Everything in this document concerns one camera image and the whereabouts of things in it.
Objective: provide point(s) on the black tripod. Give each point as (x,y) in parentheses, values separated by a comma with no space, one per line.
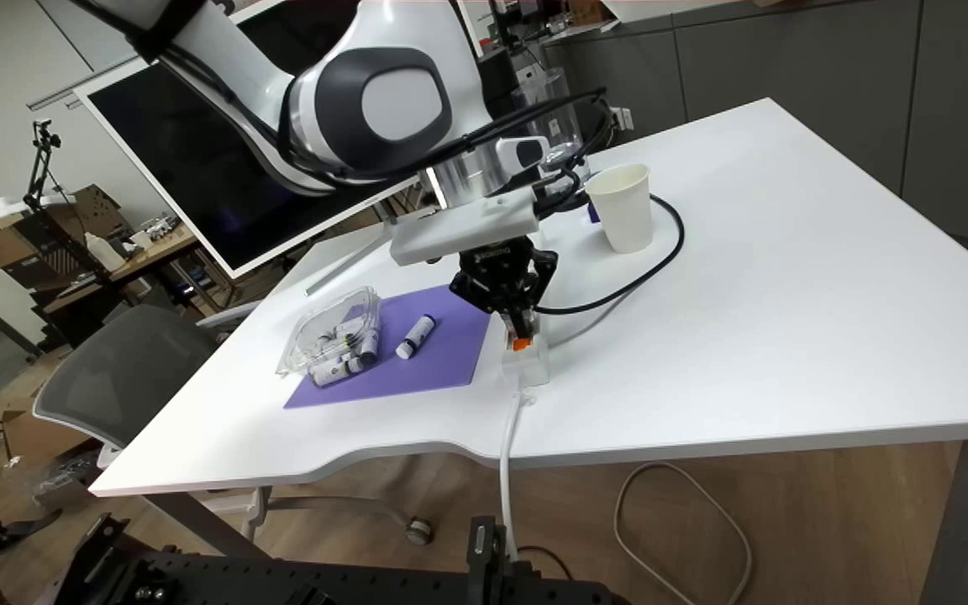
(45,157)

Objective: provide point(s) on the white paper cup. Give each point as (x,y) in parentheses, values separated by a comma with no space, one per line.
(622,207)

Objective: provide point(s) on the black perforated breadboard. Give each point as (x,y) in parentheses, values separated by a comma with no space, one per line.
(285,583)

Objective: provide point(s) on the grey mesh office chair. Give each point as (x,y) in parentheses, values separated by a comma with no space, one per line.
(126,371)

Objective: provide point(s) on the purple paper mat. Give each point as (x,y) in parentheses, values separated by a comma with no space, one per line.
(451,346)

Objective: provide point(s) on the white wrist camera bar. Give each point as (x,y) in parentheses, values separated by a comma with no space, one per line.
(463,233)

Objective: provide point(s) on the white paint tube black cap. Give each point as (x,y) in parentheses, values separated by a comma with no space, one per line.
(335,371)

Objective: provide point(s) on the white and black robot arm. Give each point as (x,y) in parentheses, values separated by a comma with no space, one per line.
(385,105)

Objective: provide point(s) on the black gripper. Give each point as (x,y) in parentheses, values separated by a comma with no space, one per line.
(502,275)

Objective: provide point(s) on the clear plastic clamshell container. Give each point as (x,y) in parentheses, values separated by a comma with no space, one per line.
(322,331)

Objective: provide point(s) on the brown cardboard box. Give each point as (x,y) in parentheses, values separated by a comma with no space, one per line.
(81,214)

